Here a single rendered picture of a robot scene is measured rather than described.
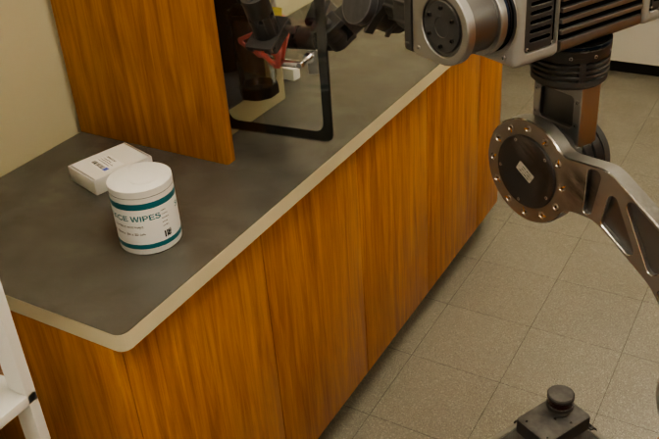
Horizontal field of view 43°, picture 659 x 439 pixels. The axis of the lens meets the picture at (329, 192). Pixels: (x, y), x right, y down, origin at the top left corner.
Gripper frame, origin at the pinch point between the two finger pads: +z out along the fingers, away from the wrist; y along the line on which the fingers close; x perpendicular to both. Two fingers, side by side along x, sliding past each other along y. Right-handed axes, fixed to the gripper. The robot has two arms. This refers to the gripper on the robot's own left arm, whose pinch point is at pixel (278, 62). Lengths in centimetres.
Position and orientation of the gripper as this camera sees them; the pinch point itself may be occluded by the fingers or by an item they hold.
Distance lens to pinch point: 190.0
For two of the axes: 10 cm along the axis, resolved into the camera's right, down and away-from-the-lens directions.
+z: 2.2, 5.9, 7.7
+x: 9.1, 1.6, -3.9
